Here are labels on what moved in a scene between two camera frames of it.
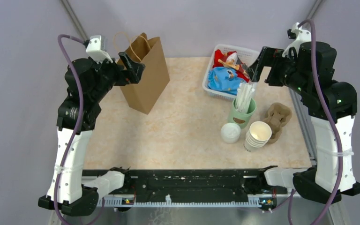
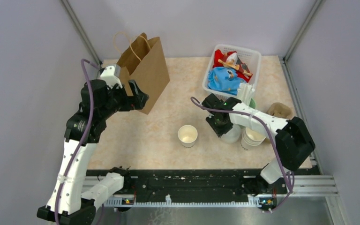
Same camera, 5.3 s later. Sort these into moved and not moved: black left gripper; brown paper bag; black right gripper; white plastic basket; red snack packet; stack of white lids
Moved: black right gripper; black left gripper
Not moved: stack of white lids; brown paper bag; white plastic basket; red snack packet
